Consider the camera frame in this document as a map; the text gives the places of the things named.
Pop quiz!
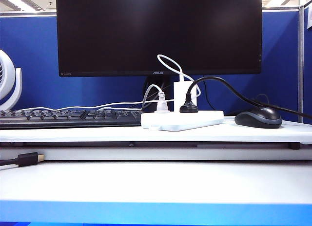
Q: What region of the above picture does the white power strip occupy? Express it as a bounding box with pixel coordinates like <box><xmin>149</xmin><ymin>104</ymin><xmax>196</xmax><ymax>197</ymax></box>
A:
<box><xmin>140</xmin><ymin>110</ymin><xmax>225</xmax><ymax>132</ymax></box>

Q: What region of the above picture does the white charger block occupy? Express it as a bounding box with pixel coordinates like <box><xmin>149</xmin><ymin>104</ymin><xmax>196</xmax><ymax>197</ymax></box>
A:
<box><xmin>173</xmin><ymin>81</ymin><xmax>197</xmax><ymax>112</ymax></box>

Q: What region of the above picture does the black monitor stand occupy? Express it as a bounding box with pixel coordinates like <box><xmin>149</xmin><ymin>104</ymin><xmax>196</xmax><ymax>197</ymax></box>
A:
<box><xmin>142</xmin><ymin>75</ymin><xmax>180</xmax><ymax>112</ymax></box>

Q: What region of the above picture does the black ASUS monitor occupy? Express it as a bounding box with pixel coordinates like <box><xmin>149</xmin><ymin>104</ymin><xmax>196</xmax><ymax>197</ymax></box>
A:
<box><xmin>56</xmin><ymin>0</ymin><xmax>263</xmax><ymax>77</ymax></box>

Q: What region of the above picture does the black keyboard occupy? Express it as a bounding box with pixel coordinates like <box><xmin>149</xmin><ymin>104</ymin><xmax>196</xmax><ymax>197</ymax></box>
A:
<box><xmin>0</xmin><ymin>108</ymin><xmax>143</xmax><ymax>130</ymax></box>

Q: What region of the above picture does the black grey computer mouse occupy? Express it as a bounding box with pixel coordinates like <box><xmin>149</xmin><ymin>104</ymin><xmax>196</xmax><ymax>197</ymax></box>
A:
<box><xmin>234</xmin><ymin>107</ymin><xmax>283</xmax><ymax>129</ymax></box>

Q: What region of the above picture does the wide blue partition panel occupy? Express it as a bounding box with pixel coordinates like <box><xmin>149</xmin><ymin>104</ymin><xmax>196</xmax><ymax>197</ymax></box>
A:
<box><xmin>0</xmin><ymin>10</ymin><xmax>300</xmax><ymax>117</ymax></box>

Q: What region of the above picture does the white desk fan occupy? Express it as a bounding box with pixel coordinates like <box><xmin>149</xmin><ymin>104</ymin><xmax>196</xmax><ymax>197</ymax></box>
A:
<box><xmin>0</xmin><ymin>49</ymin><xmax>23</xmax><ymax>111</ymax></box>

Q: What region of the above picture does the narrow blue partition panel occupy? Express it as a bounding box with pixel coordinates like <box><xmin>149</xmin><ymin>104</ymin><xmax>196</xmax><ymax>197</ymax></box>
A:
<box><xmin>304</xmin><ymin>5</ymin><xmax>312</xmax><ymax>125</ymax></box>

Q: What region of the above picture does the white plug with cable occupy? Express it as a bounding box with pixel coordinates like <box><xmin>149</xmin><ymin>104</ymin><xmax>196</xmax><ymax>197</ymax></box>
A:
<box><xmin>143</xmin><ymin>84</ymin><xmax>171</xmax><ymax>114</ymax></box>

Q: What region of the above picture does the black plug with thick cable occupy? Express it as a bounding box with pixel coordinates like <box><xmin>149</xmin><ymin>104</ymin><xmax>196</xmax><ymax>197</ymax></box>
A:
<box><xmin>179</xmin><ymin>76</ymin><xmax>312</xmax><ymax>119</ymax></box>

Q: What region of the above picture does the white charger cable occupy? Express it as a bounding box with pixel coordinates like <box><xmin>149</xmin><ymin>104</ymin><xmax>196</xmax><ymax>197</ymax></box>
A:
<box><xmin>14</xmin><ymin>54</ymin><xmax>202</xmax><ymax>113</ymax></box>

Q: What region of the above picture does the thin black monitor cable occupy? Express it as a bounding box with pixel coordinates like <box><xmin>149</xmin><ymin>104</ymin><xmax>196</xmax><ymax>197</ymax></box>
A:
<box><xmin>202</xmin><ymin>77</ymin><xmax>217</xmax><ymax>111</ymax></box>

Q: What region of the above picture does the thin black mouse cable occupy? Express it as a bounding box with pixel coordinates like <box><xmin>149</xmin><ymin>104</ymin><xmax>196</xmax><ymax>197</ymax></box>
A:
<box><xmin>253</xmin><ymin>93</ymin><xmax>271</xmax><ymax>107</ymax></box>

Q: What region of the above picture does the black HDMI cable connector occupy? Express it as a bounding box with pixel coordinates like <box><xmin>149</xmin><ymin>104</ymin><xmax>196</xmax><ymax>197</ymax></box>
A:
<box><xmin>0</xmin><ymin>151</ymin><xmax>46</xmax><ymax>168</ymax></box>

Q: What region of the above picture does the silver partition post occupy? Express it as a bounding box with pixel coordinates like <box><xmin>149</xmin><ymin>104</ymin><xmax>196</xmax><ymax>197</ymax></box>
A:
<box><xmin>297</xmin><ymin>5</ymin><xmax>305</xmax><ymax>123</ymax></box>

